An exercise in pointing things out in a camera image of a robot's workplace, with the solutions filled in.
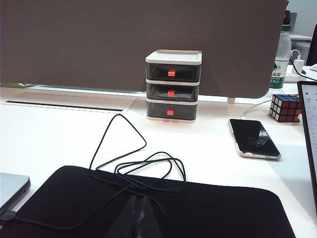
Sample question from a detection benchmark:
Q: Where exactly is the black framed tablet screen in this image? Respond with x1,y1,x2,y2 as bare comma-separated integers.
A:
297,80,317,199

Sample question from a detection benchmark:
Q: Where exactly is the thin black usb cable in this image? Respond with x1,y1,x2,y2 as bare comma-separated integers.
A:
0,113,187,230

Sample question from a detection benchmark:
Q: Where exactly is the white charging cable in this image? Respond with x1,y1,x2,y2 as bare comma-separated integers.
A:
241,99,272,119

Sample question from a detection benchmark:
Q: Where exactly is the white plug charger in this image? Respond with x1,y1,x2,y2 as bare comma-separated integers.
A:
291,49,305,75

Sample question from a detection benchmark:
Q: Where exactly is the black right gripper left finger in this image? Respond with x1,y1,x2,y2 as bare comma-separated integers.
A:
106,194,137,238

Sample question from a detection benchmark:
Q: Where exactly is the white power strip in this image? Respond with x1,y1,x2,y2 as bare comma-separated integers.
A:
284,71,317,83

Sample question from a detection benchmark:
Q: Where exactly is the green label water bottle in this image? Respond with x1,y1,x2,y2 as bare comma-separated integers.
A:
268,24,292,95

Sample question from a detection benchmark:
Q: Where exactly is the brown fabric desk divider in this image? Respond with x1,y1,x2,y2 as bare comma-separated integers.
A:
0,0,289,99

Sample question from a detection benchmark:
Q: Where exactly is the three-drawer desk organizer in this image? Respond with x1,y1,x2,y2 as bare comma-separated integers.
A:
145,49,203,124

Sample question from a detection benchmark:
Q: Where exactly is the black fabric desk mat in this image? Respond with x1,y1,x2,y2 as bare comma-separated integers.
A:
0,165,297,238

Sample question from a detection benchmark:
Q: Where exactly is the black screen smartphone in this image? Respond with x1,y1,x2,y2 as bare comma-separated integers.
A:
229,118,282,160

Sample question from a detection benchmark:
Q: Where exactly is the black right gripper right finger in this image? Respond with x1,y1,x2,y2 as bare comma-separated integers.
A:
135,195,162,238

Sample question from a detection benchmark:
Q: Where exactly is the rubik's cube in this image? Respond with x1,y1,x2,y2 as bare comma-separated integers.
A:
269,94,302,123

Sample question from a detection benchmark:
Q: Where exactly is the silver dell laptop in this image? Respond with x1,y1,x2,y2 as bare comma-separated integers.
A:
0,173,31,214

